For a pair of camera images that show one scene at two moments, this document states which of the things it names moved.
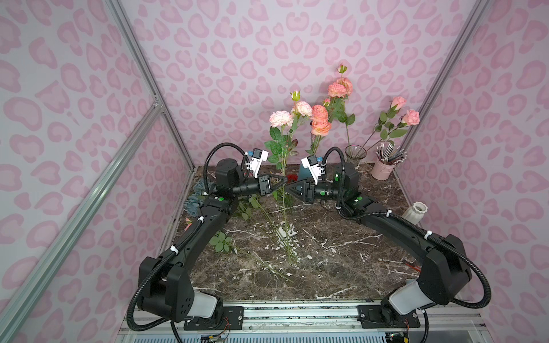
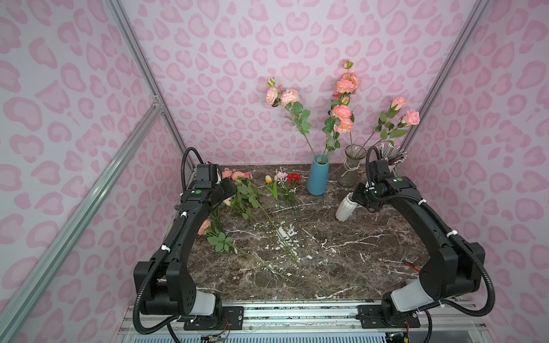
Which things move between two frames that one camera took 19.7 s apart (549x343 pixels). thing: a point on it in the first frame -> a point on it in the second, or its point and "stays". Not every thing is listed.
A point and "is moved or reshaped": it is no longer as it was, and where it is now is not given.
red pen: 415,267 stays
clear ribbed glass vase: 354,153 stays
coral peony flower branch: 320,125 -> 339,112
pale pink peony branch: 282,145 -> 289,98
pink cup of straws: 387,157 stays
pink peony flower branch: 339,91 is moved or reshaped
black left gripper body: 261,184 -> 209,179
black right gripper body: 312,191 -> 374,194
